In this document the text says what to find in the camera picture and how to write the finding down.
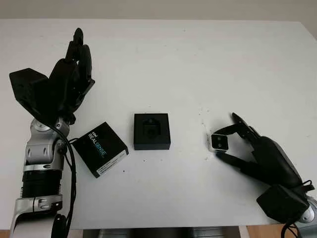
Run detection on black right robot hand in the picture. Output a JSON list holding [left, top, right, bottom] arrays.
[[212, 112, 304, 188]]

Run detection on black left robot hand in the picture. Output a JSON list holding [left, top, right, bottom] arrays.
[[37, 28, 96, 124]]

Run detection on silver depth camera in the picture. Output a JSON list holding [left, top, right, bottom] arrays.
[[207, 133, 229, 152]]

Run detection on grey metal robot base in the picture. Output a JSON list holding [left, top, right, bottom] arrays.
[[83, 227, 242, 238]]

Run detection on black RealSense box lid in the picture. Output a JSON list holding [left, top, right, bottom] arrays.
[[71, 121, 129, 179]]

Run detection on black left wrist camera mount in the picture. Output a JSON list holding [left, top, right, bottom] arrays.
[[9, 68, 59, 128]]

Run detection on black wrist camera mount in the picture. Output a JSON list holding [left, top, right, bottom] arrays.
[[256, 184, 312, 224], [9, 68, 59, 128]]

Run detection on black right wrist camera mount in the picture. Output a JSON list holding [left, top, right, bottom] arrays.
[[256, 184, 312, 224]]

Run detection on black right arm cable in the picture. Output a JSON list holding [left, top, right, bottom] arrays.
[[282, 179, 317, 238]]

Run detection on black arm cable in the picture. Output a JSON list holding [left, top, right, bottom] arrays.
[[282, 179, 317, 238], [42, 120, 80, 238]]

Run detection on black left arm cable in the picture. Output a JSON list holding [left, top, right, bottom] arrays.
[[42, 120, 80, 238]]

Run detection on black camera box base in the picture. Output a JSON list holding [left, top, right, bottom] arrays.
[[133, 113, 172, 151]]

